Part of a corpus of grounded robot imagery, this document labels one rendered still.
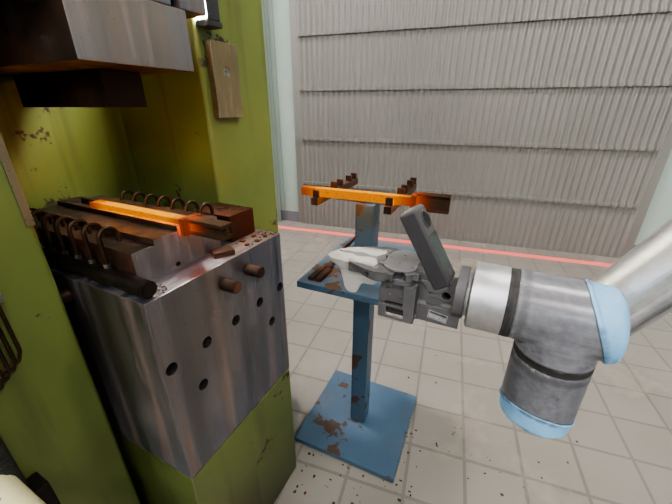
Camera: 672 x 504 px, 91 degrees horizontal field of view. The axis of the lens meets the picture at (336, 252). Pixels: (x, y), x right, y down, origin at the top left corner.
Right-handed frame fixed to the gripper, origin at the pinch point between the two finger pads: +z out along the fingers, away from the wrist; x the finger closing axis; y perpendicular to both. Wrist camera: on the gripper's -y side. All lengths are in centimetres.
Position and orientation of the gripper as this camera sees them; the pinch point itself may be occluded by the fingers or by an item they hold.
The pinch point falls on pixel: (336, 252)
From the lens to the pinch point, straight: 52.6
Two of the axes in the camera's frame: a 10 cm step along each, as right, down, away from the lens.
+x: 4.5, -3.6, 8.2
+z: -8.9, -1.8, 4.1
